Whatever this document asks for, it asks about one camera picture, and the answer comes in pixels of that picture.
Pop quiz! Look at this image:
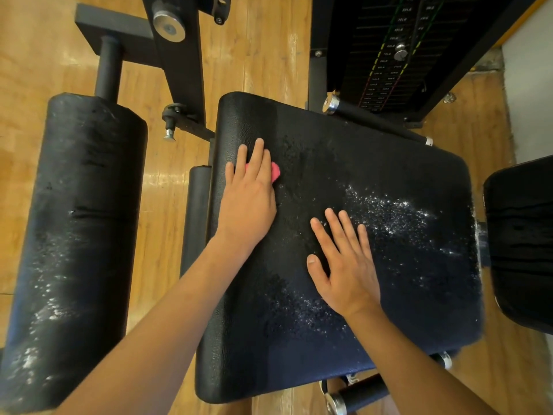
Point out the person's right hand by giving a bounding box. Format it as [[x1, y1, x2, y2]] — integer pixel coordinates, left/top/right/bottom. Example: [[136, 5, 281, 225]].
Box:
[[306, 208, 382, 318]]

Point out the person's left hand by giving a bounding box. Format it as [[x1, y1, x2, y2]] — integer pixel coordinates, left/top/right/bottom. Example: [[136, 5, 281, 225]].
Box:
[[214, 138, 278, 256]]

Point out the person's right forearm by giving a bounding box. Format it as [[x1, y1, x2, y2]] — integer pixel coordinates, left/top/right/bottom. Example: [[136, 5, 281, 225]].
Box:
[[341, 302, 498, 415]]

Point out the person's left forearm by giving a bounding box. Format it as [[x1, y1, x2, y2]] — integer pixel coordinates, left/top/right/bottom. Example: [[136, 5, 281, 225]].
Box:
[[56, 236, 247, 415]]

